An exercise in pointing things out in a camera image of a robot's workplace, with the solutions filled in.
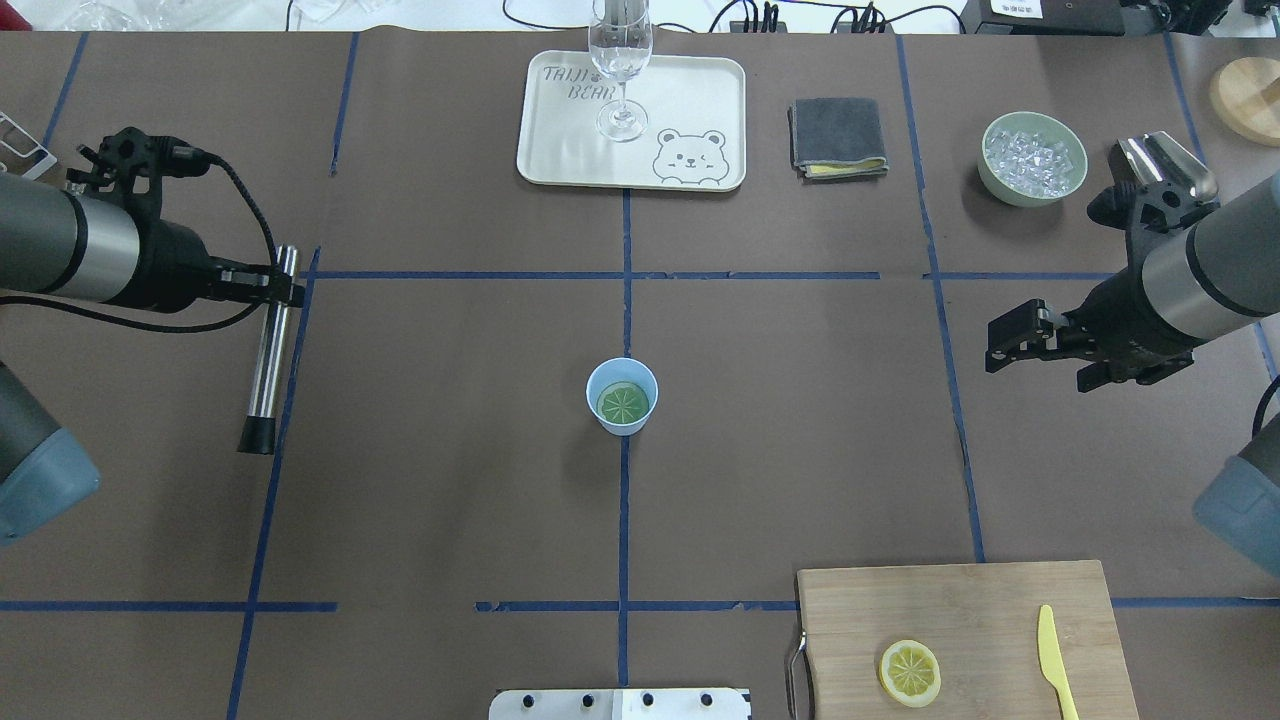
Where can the clear wine glass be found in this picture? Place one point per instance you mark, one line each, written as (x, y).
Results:
(620, 43)

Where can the green bowl of ice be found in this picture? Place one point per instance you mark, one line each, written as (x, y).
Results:
(1029, 160)

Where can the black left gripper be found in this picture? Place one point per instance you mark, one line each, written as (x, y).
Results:
(172, 266)

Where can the yellow plastic knife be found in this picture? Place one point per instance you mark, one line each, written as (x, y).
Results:
(1051, 662)

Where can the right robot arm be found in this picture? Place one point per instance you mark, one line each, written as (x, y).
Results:
(1195, 271)

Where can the black power strip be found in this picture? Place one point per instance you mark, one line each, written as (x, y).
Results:
(807, 17)

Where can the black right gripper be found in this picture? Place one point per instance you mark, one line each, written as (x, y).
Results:
(1128, 312)

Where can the cream bear tray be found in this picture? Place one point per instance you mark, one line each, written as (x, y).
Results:
(684, 128)

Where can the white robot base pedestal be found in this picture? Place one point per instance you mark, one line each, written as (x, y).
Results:
(623, 703)

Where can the steel ice scoop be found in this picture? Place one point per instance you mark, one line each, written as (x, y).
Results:
(1157, 157)

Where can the wooden cup tree stand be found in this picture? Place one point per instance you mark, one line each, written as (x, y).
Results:
(1245, 96)

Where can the light blue plastic cup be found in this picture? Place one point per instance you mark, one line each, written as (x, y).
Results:
(621, 369)

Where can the white wire cup rack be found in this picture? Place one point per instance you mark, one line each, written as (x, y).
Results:
(21, 154)

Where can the grey folded cloth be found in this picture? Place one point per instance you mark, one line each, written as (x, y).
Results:
(835, 138)

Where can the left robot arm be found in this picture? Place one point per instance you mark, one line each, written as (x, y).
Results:
(46, 470)

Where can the wooden cutting board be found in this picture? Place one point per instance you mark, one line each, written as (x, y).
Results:
(980, 621)

